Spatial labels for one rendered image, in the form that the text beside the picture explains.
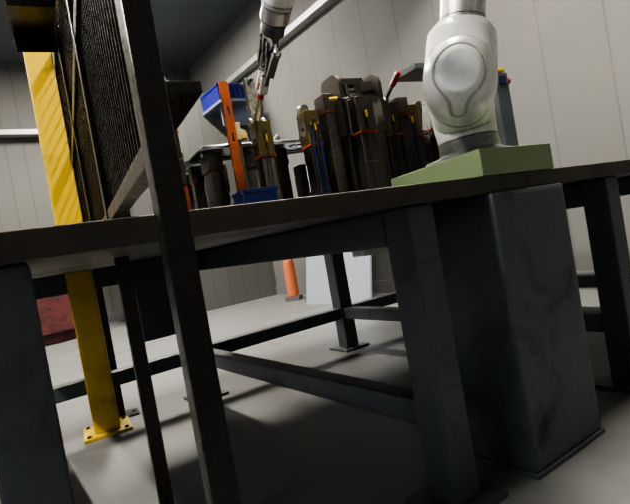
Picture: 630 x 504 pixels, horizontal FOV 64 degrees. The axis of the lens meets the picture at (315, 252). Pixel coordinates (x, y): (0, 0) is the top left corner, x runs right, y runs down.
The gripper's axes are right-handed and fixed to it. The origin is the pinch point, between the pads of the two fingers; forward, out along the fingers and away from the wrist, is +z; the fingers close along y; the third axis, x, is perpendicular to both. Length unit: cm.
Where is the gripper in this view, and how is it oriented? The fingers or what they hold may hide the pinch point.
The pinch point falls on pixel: (263, 82)
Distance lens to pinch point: 174.8
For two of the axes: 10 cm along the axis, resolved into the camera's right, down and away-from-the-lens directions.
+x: -8.8, 1.7, -4.4
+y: -4.1, -7.4, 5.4
